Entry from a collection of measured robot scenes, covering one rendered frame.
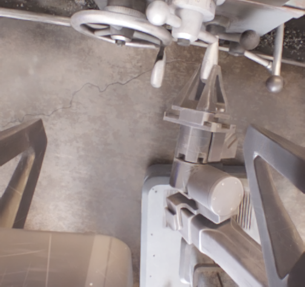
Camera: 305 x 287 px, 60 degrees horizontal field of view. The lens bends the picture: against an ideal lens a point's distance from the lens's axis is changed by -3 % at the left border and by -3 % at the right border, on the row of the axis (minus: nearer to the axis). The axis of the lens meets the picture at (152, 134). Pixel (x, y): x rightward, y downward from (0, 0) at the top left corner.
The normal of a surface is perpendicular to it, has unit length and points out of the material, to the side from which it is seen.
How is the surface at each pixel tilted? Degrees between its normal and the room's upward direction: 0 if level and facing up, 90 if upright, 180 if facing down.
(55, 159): 0
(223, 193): 27
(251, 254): 73
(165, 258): 0
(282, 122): 0
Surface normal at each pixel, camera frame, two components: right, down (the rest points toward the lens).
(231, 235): -0.10, -0.90
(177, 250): -0.01, 0.13
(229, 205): 0.43, 0.19
